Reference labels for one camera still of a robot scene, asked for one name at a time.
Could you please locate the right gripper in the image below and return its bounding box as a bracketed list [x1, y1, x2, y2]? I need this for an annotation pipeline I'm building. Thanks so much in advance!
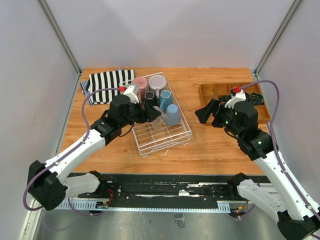
[195, 98, 243, 139]

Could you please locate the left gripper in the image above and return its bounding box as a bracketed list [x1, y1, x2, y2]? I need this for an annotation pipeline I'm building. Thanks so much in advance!
[119, 97, 161, 128]

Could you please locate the clear glass cup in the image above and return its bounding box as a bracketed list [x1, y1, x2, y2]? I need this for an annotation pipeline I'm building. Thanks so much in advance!
[151, 106, 168, 130]

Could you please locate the black white-lined mug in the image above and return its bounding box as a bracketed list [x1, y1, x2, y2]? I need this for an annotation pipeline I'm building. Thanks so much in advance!
[143, 91, 159, 107]

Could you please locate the plain blue cup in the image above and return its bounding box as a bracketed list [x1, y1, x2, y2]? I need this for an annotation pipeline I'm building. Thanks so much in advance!
[165, 104, 180, 126]

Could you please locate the blue floral mug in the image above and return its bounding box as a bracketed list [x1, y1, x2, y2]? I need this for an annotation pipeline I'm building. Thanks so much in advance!
[158, 90, 173, 113]

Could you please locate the pink ghost mug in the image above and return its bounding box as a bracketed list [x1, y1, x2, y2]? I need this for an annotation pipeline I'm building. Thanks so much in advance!
[132, 77, 149, 100]

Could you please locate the lilac grey mug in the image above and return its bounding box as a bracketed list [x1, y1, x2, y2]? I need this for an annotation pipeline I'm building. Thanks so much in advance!
[148, 75, 167, 98]

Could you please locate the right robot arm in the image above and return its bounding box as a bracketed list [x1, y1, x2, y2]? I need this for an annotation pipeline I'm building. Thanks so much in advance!
[195, 99, 320, 240]

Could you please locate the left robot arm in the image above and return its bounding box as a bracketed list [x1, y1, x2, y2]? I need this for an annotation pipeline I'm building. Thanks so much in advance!
[23, 94, 161, 211]

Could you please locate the wooden compartment tray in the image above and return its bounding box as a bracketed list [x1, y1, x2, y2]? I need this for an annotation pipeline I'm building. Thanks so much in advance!
[198, 81, 271, 124]

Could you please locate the dark coiled item right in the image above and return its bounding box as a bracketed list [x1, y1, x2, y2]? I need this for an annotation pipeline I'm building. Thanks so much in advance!
[249, 92, 264, 106]

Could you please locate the black white striped cloth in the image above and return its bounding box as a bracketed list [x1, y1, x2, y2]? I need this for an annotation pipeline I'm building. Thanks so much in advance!
[86, 69, 136, 105]

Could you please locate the white wire dish rack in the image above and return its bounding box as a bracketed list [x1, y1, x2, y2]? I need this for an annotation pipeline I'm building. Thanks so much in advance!
[118, 72, 193, 159]

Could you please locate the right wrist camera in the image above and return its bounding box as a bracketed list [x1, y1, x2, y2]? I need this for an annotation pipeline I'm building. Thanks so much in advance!
[224, 86, 247, 109]

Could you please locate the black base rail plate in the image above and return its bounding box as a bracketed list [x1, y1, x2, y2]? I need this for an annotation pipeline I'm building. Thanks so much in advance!
[77, 172, 251, 210]

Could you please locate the grey slotted cable duct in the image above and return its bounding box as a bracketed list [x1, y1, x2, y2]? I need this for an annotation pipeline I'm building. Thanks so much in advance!
[54, 201, 231, 214]

